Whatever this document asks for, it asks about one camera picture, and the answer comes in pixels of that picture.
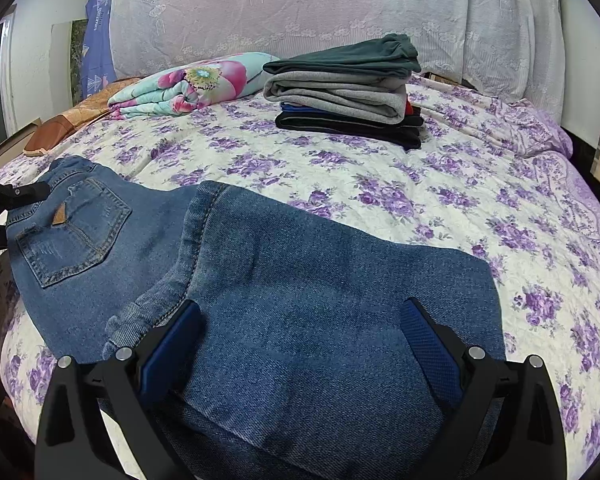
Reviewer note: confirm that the brown orange pillow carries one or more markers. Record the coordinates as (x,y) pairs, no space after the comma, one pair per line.
(57,129)

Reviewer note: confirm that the folded teal floral quilt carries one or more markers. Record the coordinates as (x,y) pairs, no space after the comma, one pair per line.
(181,90)

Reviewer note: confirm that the red blue folded garment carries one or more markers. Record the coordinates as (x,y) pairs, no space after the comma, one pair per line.
(375,113)

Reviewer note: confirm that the black folded garment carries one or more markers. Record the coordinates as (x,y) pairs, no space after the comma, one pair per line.
(303,118)

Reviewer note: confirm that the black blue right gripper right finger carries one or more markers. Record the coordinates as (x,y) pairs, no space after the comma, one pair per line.
(501,418)

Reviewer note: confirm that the blue denim pants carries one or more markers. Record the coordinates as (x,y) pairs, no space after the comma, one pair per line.
(301,369)

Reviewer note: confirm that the white lace headboard cover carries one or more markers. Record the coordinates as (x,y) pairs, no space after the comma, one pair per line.
(511,49)

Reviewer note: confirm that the purple floral bedspread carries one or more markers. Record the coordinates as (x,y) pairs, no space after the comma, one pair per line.
(491,179)

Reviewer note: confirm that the dark teal folded garment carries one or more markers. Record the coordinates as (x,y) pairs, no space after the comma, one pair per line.
(392,56)

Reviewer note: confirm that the grey folded garment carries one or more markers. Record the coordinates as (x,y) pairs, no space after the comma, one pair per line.
(373,90)

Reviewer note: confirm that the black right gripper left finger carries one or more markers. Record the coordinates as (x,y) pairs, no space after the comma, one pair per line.
(73,441)

